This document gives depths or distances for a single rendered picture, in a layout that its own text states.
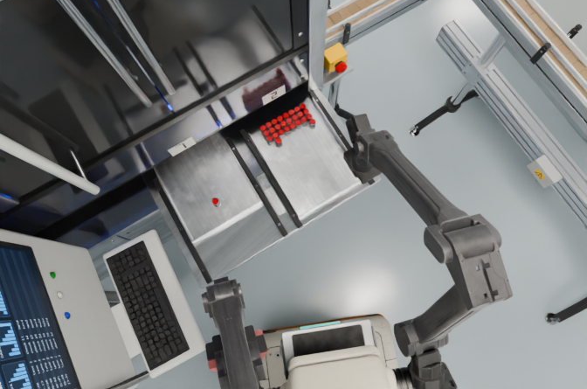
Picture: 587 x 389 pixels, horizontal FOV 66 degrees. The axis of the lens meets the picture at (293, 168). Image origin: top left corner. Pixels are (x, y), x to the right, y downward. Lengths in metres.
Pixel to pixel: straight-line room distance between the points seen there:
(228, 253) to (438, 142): 1.49
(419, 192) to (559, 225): 1.88
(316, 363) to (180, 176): 0.83
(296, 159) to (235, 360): 0.84
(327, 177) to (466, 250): 0.82
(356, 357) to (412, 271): 1.41
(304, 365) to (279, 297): 1.33
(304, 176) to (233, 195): 0.25
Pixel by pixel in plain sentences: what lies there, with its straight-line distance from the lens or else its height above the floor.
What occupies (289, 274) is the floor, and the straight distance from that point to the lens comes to 2.37.
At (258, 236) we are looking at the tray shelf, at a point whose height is 0.88.
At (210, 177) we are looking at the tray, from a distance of 1.58.
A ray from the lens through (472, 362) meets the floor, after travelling 2.52.
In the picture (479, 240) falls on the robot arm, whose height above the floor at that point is 1.61.
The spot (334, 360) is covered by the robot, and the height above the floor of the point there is 1.31.
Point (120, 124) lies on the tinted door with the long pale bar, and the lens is 1.24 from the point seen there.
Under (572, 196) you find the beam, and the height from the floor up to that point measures 0.51.
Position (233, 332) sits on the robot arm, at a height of 1.45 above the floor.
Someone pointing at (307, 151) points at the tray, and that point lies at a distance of 1.57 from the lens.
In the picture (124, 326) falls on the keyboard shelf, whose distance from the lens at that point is 1.69.
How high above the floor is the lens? 2.37
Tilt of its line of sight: 74 degrees down
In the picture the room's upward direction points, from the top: 6 degrees counter-clockwise
